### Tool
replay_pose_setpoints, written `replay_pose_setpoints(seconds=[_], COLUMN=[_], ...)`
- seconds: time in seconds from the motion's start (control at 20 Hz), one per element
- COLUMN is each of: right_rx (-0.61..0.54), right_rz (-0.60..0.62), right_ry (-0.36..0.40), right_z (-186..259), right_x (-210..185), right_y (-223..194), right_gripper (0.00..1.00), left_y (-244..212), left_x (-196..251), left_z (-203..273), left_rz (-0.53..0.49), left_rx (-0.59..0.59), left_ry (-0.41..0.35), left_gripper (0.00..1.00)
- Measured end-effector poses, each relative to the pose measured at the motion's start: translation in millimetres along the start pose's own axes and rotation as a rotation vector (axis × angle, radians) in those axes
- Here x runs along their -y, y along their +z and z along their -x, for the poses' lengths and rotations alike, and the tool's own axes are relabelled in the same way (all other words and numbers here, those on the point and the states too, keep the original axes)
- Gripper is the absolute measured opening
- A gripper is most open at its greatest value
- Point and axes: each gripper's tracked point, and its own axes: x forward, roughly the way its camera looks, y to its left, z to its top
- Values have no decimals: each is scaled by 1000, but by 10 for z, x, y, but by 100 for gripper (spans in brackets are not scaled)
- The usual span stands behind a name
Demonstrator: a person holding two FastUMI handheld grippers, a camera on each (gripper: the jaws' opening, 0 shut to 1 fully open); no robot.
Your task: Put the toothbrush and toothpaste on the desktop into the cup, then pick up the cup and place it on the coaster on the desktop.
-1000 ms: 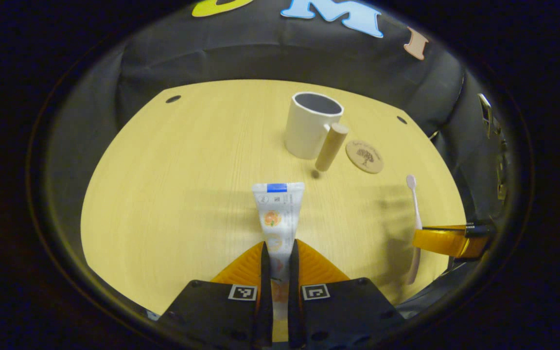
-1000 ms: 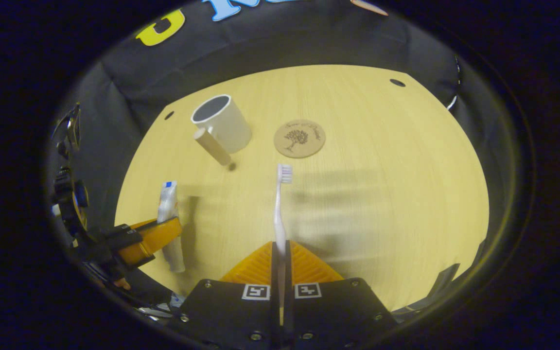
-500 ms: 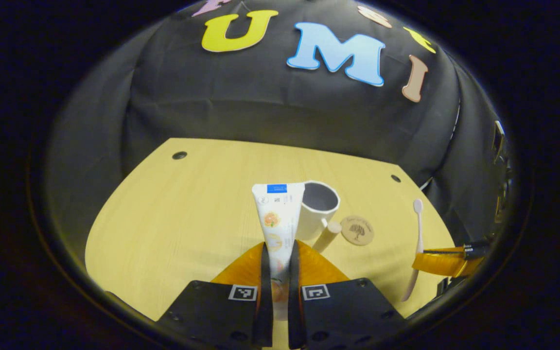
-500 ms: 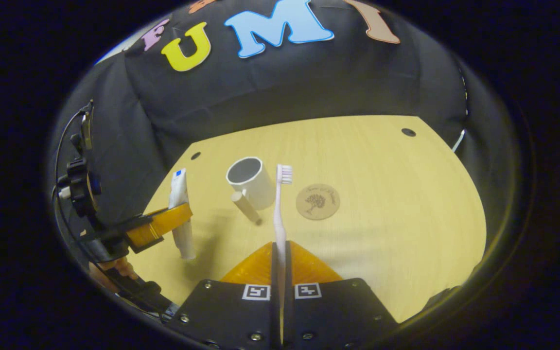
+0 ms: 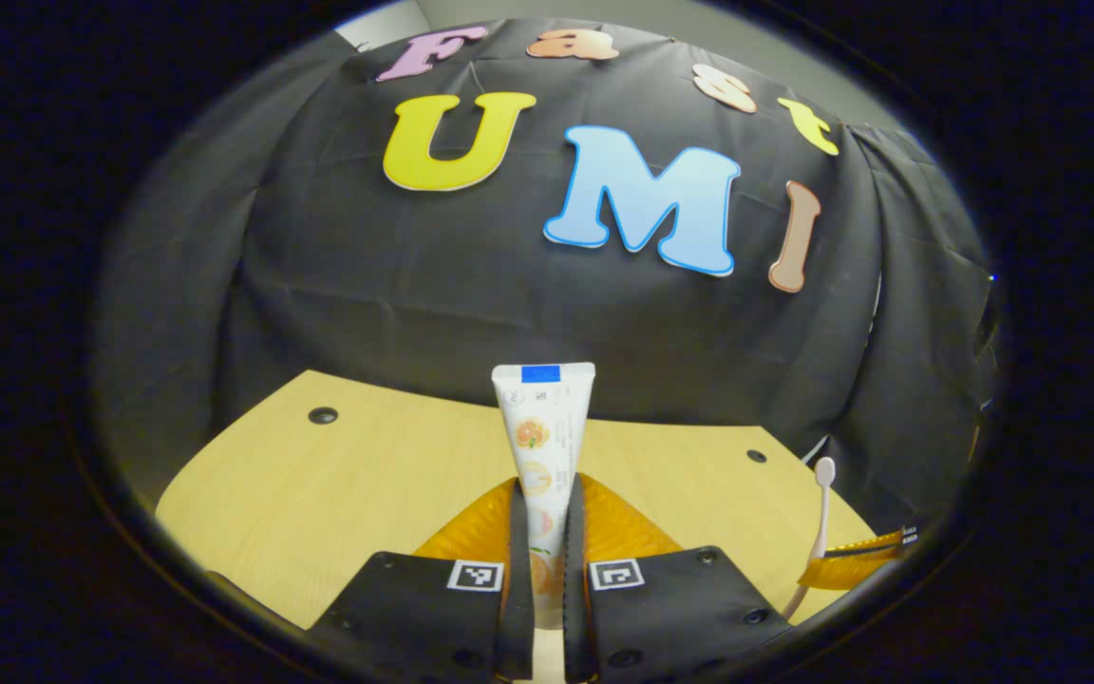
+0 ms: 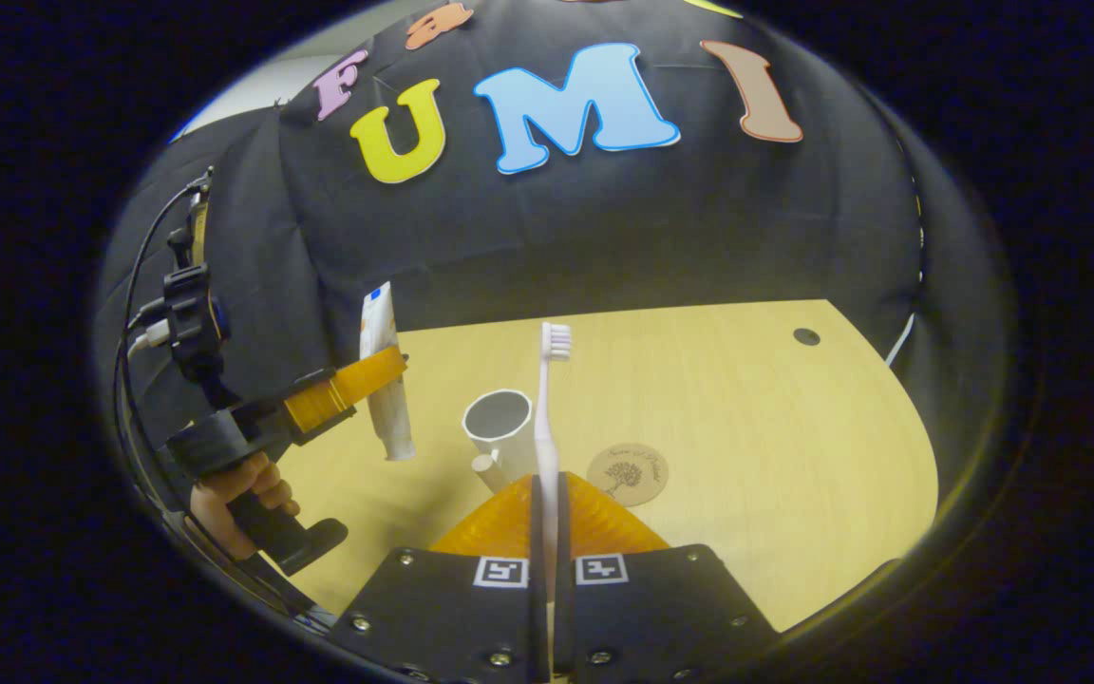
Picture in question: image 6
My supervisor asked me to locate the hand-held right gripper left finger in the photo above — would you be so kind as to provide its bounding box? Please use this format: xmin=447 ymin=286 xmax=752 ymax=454
xmin=330 ymin=472 xmax=550 ymax=684

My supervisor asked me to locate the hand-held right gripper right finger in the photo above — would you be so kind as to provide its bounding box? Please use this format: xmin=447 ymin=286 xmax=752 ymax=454
xmin=555 ymin=470 xmax=781 ymax=684

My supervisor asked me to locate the white toothpaste tube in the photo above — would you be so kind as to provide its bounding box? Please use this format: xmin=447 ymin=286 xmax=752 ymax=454
xmin=360 ymin=281 xmax=417 ymax=463

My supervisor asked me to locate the round cork coaster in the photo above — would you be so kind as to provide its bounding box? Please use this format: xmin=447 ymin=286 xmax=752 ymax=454
xmin=587 ymin=443 xmax=670 ymax=508

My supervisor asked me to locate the white cup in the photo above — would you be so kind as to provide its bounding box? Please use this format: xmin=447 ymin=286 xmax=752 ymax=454
xmin=462 ymin=389 xmax=540 ymax=495

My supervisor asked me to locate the pale pink toothbrush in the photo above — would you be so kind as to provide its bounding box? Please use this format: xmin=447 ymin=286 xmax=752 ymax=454
xmin=533 ymin=321 xmax=575 ymax=656

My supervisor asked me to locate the white usb plug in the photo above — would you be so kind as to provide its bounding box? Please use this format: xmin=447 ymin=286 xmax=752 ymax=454
xmin=127 ymin=321 xmax=173 ymax=359

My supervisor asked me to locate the black backdrop cloth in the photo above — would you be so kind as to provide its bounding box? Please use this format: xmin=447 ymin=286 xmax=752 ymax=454
xmin=96 ymin=0 xmax=1009 ymax=533

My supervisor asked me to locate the black cable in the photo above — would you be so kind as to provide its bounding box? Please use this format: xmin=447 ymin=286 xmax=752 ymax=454
xmin=113 ymin=169 xmax=339 ymax=633

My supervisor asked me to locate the white cable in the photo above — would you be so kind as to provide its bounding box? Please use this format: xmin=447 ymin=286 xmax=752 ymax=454
xmin=884 ymin=313 xmax=918 ymax=370

